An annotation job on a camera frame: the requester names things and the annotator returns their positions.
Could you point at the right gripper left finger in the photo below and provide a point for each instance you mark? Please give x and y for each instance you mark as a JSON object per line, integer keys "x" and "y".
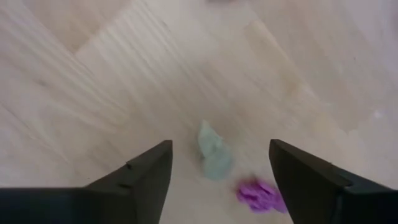
{"x": 146, "y": 186}

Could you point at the purple toy skeleton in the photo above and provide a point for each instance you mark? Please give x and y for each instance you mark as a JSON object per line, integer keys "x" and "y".
{"x": 258, "y": 196}

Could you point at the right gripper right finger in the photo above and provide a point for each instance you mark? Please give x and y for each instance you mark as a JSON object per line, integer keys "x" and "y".
{"x": 311, "y": 193}

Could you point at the pale green toy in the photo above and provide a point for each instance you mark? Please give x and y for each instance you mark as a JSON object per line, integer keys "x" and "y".
{"x": 214, "y": 155}

